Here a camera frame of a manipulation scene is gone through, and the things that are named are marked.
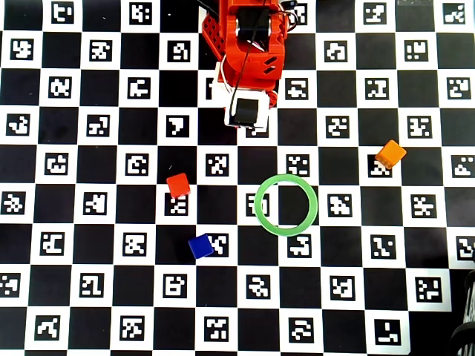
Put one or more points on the orange cube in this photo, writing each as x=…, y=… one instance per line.
x=390, y=153

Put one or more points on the red perforated robot base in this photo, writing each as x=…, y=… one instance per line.
x=213, y=35

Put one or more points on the red robot arm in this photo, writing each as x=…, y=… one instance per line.
x=252, y=66

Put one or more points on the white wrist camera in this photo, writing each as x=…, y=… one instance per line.
x=263, y=115

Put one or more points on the blue cube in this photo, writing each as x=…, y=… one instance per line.
x=200, y=245

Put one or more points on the black white marker checkerboard mat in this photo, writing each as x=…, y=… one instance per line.
x=111, y=259

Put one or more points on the red cube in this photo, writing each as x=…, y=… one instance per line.
x=178, y=185

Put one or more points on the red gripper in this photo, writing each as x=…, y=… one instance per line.
x=246, y=112

